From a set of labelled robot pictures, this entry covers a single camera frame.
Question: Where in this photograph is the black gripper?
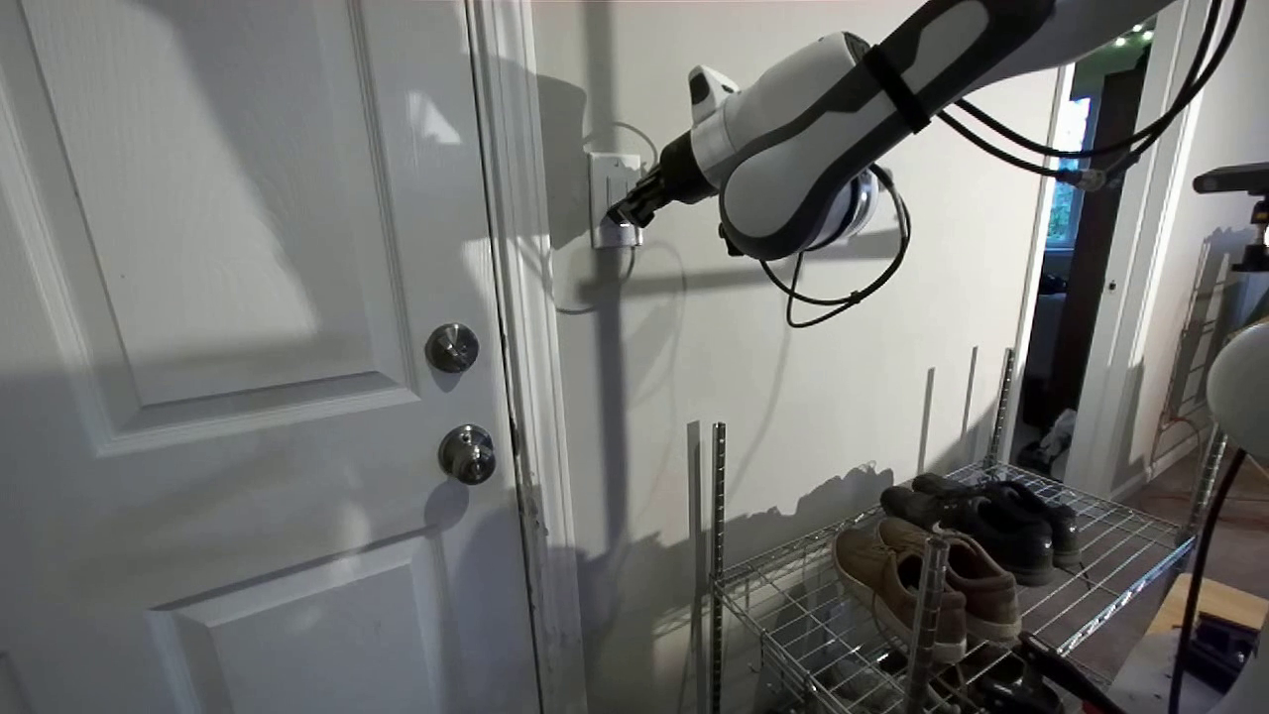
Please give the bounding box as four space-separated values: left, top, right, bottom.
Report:
608 133 721 227

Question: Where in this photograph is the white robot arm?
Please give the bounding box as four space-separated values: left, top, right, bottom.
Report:
608 0 1168 258

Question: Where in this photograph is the silver deadbolt lock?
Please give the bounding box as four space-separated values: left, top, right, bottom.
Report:
422 320 481 372

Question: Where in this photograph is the silver door knob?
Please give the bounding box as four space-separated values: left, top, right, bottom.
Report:
437 424 494 484

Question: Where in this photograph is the tan shoe left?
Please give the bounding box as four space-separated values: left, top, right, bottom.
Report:
831 516 967 662

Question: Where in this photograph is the tan shoe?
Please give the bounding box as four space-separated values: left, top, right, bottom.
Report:
831 516 967 662
941 533 1023 647

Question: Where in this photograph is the black sneaker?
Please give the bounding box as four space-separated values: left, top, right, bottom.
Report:
879 475 1058 587
913 474 1077 587

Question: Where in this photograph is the black sneaker far left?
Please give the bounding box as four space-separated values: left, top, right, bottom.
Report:
913 474 1077 587

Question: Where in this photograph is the white front door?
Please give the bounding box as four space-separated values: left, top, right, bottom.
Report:
0 0 540 714

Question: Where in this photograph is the tan shoe right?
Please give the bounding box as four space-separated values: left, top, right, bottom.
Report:
941 533 1023 647

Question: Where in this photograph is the wooden board on floor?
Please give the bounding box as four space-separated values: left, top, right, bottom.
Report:
1146 574 1269 635

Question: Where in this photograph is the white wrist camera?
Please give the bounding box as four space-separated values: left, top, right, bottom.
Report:
686 63 737 123

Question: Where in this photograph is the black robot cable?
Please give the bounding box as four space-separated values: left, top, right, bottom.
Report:
756 0 1253 334

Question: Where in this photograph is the white wire shoe rack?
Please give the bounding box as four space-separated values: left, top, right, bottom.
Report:
678 344 1233 714

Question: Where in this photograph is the camera tripod stand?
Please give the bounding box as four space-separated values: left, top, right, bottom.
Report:
1165 162 1269 714

